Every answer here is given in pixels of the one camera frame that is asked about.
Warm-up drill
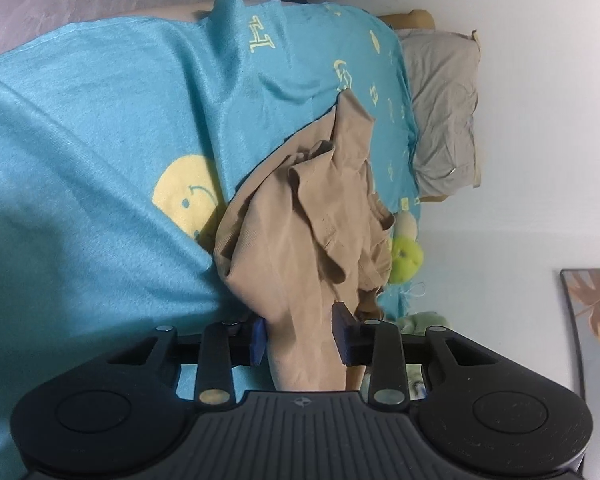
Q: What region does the tan brown garment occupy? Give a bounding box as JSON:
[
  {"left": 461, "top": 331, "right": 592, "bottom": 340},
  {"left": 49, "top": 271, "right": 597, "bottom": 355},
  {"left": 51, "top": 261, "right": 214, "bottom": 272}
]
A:
[{"left": 213, "top": 90, "right": 393, "bottom": 391}]

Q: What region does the light green dinosaur blanket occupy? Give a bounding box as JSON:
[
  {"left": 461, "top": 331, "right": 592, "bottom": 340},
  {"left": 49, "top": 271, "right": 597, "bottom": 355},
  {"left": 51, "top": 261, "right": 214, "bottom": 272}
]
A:
[{"left": 396, "top": 311, "right": 450, "bottom": 336}]

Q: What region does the green turtle plush toy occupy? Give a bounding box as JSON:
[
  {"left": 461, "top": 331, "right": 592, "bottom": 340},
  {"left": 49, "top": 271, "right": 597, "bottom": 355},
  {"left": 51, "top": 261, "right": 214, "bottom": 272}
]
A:
[{"left": 389, "top": 210, "right": 424, "bottom": 285}]

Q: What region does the teal patterned bed sheet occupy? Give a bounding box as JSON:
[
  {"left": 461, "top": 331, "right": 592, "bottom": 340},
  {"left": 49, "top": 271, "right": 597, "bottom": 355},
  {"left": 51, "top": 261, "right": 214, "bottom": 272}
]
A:
[{"left": 0, "top": 0, "right": 416, "bottom": 479}]

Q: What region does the grey pillow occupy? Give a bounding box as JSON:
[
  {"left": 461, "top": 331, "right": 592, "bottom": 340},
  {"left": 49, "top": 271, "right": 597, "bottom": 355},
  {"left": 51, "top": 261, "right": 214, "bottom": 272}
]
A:
[{"left": 396, "top": 28, "right": 481, "bottom": 202}]

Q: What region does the white cable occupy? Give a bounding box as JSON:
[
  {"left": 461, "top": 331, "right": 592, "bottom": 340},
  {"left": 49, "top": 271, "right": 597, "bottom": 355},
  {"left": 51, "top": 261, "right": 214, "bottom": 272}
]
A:
[{"left": 402, "top": 278, "right": 426, "bottom": 302}]

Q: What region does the leaf picture frame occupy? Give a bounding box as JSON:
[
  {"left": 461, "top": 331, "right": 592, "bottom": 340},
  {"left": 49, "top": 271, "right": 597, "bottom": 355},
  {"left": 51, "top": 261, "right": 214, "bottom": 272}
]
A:
[{"left": 559, "top": 269, "right": 600, "bottom": 399}]

